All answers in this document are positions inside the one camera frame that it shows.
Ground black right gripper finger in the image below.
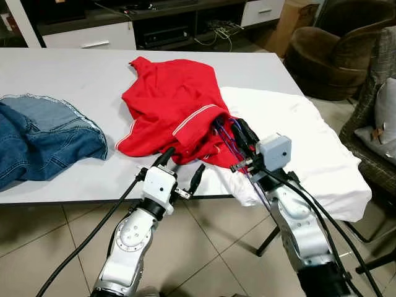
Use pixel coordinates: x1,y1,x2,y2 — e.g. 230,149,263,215
234,119,256,160
240,118,262,152

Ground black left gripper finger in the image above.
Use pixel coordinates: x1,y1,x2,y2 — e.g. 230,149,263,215
155,147,177,171
189,163,206,194

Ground red polo shirt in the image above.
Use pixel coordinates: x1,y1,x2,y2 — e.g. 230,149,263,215
116,56,264,171

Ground blue denim jeans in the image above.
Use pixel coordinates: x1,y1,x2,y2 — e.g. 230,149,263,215
0,93,109,191

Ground white cotton shirt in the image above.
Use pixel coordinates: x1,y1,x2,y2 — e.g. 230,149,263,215
204,85,373,222

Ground black table leg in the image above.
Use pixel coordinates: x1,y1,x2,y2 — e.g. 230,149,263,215
256,224,279,257

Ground grey left robot foot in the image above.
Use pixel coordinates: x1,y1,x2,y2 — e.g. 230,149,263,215
131,286,163,297

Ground brown armchair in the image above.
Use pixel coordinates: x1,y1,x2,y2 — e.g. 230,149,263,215
285,19,396,101

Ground black media player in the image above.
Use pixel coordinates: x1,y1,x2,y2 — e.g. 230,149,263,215
142,28,191,49

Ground tall brown cardboard box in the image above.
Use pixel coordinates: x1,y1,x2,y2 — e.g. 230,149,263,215
272,0,319,53

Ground small white drawer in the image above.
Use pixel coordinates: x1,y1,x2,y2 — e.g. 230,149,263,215
240,0,286,27

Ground light grey cushion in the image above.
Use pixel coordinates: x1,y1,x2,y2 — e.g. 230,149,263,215
357,77,396,161

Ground black tv cabinet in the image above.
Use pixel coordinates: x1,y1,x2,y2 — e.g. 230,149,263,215
37,0,285,51

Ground grey wicker chair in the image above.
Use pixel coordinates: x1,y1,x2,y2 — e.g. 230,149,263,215
339,28,396,199

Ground white glass door cabinet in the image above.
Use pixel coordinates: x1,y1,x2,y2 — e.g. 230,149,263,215
0,0,43,49

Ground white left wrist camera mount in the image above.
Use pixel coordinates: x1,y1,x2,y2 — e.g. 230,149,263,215
141,167,179,208

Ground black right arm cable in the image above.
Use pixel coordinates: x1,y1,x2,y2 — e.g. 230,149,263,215
266,166,384,297

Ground tangle of thin cables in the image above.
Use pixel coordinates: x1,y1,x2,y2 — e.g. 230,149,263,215
195,20,245,53

